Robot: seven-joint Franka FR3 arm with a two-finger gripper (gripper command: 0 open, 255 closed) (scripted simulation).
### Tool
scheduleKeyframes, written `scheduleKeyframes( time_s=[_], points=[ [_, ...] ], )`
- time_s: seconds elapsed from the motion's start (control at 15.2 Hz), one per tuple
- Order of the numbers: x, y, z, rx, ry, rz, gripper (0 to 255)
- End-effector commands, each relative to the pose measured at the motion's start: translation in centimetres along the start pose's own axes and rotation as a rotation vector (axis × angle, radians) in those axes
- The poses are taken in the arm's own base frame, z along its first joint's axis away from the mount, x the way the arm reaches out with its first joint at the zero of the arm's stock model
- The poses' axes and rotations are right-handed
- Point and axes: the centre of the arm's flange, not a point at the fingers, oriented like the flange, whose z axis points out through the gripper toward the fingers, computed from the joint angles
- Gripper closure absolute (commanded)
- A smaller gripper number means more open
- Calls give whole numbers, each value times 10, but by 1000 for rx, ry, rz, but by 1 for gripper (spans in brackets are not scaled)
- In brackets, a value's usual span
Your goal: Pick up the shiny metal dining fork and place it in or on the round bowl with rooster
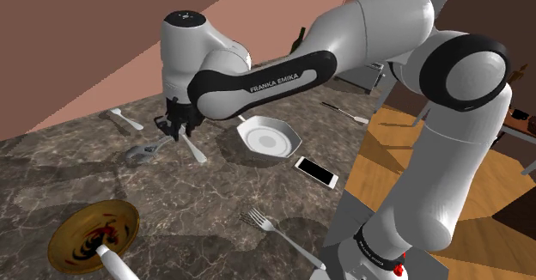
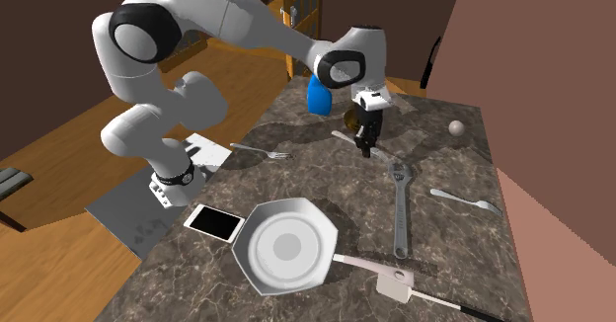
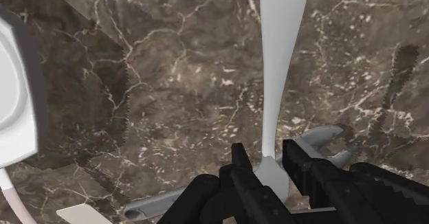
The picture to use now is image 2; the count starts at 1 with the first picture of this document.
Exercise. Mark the white ball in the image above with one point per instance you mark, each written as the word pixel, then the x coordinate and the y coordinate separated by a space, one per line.
pixel 456 128

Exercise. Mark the silver fork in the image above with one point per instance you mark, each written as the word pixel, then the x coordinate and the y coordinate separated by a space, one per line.
pixel 262 151
pixel 462 199

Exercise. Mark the blue vase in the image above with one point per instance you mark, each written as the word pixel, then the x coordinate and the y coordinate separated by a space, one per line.
pixel 319 97

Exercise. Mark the white frying pan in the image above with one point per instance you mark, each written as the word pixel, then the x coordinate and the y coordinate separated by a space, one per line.
pixel 288 246

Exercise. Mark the wooden glazed door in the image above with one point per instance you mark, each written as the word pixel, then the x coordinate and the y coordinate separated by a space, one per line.
pixel 302 17

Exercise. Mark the white smartphone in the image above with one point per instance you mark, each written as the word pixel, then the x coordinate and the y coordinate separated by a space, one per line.
pixel 214 223

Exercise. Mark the black curved object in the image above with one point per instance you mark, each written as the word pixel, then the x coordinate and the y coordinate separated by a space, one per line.
pixel 429 66

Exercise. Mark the grey robot stand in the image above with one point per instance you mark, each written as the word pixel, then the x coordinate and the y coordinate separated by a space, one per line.
pixel 126 210

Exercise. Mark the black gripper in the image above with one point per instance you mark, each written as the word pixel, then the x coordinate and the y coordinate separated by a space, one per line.
pixel 371 122

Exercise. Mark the grey adjustable wrench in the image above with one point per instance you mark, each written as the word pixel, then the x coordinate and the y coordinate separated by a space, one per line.
pixel 401 215

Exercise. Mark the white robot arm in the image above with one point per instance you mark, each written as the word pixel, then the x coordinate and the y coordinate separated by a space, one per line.
pixel 144 99

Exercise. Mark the grey bench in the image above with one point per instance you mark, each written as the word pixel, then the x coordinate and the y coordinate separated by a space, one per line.
pixel 11 182

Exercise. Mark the silver table knife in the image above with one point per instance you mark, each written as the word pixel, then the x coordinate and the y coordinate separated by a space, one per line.
pixel 344 138

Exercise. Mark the small brown round object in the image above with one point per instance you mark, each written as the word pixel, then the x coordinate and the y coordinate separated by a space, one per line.
pixel 350 119

